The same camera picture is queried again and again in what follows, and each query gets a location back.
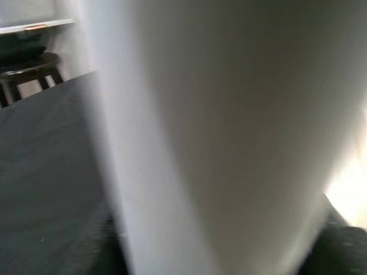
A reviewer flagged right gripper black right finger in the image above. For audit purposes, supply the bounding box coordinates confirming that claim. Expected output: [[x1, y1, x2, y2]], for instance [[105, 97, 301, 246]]
[[311, 192, 367, 275]]

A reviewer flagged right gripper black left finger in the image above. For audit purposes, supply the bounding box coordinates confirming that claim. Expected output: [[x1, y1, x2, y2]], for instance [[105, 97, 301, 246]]
[[61, 200, 131, 275]]

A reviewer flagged white plastic table leg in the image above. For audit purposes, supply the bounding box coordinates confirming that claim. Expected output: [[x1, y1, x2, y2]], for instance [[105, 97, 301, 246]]
[[81, 0, 367, 275]]

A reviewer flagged black tablecloth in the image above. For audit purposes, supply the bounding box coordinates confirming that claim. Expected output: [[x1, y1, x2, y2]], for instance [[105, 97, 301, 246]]
[[0, 70, 131, 275]]

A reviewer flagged black round stool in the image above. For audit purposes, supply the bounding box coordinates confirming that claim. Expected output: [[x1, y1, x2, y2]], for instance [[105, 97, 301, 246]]
[[0, 52, 64, 109]]

